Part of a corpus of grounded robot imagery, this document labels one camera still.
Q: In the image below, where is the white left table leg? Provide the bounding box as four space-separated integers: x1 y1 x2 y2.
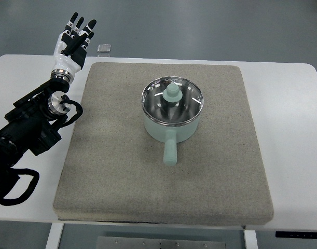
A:
45 223 64 249

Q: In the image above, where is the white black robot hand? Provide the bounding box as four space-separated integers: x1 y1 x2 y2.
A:
51 12 97 83

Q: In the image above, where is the grey felt mat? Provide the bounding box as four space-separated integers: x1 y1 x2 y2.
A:
53 62 274 226

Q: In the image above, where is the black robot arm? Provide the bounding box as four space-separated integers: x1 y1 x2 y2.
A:
0 69 83 206

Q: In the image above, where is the glass lid with green knob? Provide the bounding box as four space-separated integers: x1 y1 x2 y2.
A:
141 76 204 127

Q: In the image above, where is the mint green saucepan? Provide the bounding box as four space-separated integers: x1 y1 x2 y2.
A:
142 109 200 166

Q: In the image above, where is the black desk control panel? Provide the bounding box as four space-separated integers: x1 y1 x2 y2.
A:
275 231 317 239

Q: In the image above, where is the small clear plastic box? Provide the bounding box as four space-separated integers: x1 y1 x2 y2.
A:
97 44 112 53

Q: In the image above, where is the metal base plate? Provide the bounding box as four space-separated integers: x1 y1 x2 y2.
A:
95 237 226 249

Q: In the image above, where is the white table leg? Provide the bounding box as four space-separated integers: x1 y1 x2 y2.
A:
243 230 258 249
45 223 64 249

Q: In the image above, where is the white right table leg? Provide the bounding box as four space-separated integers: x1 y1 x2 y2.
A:
243 230 258 249

